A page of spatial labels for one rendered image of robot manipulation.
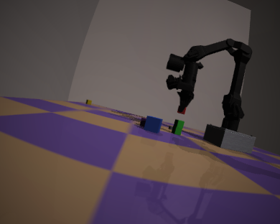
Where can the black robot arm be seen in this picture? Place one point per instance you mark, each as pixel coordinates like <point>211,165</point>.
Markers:
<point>232,101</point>

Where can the green block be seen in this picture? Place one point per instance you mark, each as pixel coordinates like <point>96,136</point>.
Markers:
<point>179,123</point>
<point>176,130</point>

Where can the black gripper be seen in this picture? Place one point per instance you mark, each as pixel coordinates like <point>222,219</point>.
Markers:
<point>187,85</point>

